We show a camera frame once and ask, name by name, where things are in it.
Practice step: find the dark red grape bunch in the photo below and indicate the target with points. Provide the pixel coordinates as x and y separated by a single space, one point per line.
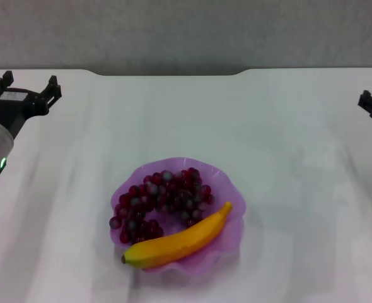
173 199

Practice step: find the yellow banana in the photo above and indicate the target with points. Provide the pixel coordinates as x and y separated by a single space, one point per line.
179 243

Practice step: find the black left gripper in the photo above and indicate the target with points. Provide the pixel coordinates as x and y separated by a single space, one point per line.
11 109

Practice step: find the purple wavy-edged plate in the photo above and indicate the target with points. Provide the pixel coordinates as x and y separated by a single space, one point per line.
227 236

